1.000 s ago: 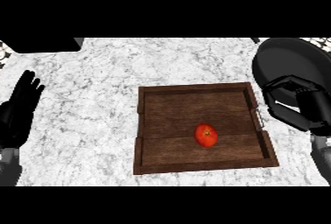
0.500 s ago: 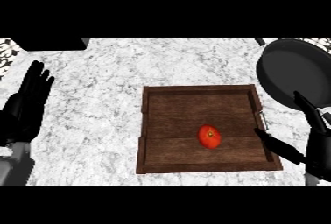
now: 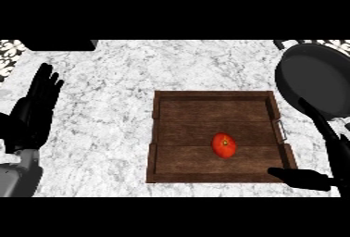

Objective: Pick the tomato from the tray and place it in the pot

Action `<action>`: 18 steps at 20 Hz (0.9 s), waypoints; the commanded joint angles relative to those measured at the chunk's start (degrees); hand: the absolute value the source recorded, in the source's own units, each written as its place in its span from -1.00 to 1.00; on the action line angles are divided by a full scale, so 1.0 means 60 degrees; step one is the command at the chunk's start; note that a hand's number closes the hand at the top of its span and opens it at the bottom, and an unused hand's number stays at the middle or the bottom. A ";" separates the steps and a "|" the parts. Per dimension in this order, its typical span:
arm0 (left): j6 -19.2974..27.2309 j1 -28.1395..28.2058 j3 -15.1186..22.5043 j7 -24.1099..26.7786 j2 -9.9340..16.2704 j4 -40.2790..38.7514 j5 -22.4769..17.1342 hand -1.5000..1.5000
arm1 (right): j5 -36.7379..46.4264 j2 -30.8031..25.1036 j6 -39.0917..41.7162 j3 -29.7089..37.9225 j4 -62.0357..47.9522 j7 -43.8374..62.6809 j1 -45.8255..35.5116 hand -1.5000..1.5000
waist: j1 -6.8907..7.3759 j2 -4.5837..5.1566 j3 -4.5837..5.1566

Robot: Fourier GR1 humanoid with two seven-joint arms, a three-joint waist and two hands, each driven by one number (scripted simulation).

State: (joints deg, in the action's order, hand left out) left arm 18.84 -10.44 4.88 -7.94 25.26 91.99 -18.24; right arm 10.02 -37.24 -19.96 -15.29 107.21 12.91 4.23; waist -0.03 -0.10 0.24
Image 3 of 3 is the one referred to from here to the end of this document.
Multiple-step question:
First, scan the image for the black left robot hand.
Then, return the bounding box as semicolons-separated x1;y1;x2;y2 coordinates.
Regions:
0;62;65;155

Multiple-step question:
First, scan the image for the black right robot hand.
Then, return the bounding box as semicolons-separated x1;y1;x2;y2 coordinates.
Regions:
267;97;350;198

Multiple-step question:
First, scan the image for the dark grey pot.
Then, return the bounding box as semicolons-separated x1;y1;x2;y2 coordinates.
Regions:
273;43;350;119

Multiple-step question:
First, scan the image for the red tomato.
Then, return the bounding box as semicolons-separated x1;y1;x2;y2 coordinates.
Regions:
211;132;238;159

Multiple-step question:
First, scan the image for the brown wooden tray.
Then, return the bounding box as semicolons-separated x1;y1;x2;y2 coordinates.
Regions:
145;90;300;184

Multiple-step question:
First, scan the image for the black patterned tile panel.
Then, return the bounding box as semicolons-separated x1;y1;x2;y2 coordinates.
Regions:
0;39;28;83
272;39;350;58

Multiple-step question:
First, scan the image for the black appliance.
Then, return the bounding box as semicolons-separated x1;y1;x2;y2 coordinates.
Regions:
25;39;101;52

